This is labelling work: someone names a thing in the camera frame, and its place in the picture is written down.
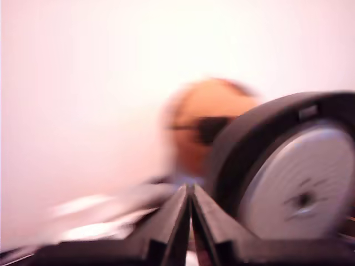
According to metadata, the black rice cooker lid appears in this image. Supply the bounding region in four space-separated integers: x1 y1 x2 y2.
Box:
211 90 355 242

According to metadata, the person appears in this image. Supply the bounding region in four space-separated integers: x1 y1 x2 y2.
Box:
159 76 265 184

